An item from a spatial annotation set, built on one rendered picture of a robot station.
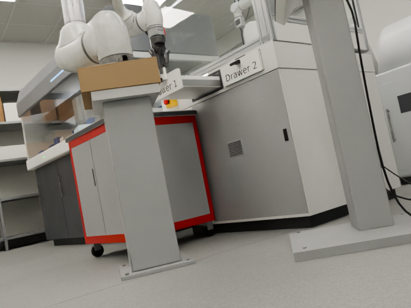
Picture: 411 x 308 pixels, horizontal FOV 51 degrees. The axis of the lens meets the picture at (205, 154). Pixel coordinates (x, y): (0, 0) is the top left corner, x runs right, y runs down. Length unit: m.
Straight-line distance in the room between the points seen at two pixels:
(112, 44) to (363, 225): 1.23
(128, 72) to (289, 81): 0.83
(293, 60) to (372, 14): 3.49
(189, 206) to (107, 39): 1.05
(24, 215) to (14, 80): 1.88
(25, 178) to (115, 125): 4.56
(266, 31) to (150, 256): 1.22
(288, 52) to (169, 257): 1.18
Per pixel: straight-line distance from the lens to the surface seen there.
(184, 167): 2.46
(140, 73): 1.82
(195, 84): 2.33
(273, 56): 2.19
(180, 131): 2.49
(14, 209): 6.24
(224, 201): 2.51
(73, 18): 2.15
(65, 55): 2.08
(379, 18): 5.65
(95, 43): 1.96
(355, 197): 1.60
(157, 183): 1.79
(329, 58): 1.64
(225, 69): 2.40
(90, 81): 1.80
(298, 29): 2.41
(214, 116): 2.50
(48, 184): 4.42
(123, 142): 1.79
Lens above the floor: 0.30
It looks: 4 degrees up
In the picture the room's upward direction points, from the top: 11 degrees counter-clockwise
